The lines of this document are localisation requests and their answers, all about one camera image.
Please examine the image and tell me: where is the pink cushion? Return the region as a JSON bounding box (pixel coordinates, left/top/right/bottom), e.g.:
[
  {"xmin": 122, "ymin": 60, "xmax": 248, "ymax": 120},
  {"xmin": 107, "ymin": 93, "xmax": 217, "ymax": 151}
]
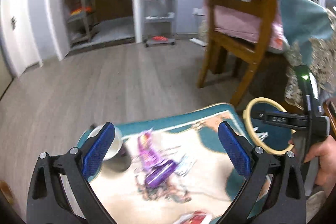
[{"xmin": 193, "ymin": 5, "xmax": 289, "ymax": 53}]

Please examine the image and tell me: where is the red white wrapper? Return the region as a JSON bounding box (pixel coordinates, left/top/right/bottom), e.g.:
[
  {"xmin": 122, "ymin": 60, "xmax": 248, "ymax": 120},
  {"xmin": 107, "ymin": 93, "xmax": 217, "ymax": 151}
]
[{"xmin": 175, "ymin": 211, "xmax": 213, "ymax": 224}]

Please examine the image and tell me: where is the grey rolling cart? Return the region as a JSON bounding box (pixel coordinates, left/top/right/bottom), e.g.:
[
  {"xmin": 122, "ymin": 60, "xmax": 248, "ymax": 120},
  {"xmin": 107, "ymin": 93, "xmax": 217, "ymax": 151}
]
[{"xmin": 142, "ymin": 0, "xmax": 177, "ymax": 48}]

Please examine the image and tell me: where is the black mug, white inside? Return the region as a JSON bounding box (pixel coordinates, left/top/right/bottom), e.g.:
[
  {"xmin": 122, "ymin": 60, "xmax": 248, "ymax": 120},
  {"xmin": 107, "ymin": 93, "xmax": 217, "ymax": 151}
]
[{"xmin": 98, "ymin": 126, "xmax": 131, "ymax": 172}]

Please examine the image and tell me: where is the small white blister packet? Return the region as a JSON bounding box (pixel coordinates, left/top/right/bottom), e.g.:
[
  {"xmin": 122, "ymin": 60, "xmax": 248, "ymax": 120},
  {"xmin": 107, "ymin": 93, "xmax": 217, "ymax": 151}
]
[{"xmin": 174, "ymin": 155, "xmax": 195, "ymax": 176}]

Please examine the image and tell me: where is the person's right hand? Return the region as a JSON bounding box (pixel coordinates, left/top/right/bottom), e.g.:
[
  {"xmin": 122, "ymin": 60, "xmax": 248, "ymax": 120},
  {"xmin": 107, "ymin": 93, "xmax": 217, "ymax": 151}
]
[{"xmin": 304, "ymin": 135, "xmax": 336, "ymax": 197}]

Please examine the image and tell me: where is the purple bottle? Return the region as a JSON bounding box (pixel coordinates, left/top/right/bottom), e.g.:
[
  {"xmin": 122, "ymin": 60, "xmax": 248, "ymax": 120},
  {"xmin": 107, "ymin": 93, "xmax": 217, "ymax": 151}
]
[{"xmin": 145, "ymin": 160, "xmax": 178, "ymax": 189}]

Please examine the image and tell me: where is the wooden chair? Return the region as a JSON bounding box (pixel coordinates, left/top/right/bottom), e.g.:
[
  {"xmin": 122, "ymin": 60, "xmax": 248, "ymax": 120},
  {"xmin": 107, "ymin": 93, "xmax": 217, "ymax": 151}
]
[{"xmin": 197, "ymin": 0, "xmax": 277, "ymax": 106}]

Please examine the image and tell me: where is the teal lace tablecloth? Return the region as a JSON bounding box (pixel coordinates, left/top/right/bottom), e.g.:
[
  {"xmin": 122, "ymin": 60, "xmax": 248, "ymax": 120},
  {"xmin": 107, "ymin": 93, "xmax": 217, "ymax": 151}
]
[{"xmin": 279, "ymin": 0, "xmax": 335, "ymax": 109}]

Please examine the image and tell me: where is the purple snack wrapper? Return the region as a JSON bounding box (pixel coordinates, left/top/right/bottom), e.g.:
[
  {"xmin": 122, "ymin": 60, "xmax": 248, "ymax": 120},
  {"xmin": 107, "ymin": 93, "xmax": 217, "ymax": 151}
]
[{"xmin": 137, "ymin": 128, "xmax": 161, "ymax": 172}]

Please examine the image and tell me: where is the white power strip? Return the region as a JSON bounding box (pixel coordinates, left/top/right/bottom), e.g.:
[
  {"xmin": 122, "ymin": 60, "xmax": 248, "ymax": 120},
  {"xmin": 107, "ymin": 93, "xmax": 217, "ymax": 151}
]
[{"xmin": 190, "ymin": 38, "xmax": 208, "ymax": 47}]

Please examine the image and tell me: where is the blue trash bin, yellow rim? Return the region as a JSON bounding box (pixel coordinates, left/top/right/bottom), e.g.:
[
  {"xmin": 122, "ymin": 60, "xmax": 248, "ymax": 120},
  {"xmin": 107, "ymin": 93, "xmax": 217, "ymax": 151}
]
[{"xmin": 243, "ymin": 97, "xmax": 295, "ymax": 155}]

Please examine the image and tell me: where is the teal patterned floor mat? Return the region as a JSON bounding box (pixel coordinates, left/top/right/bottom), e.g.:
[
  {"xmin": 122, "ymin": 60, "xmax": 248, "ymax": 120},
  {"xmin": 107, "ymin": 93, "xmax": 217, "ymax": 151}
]
[{"xmin": 89, "ymin": 103, "xmax": 247, "ymax": 223}]

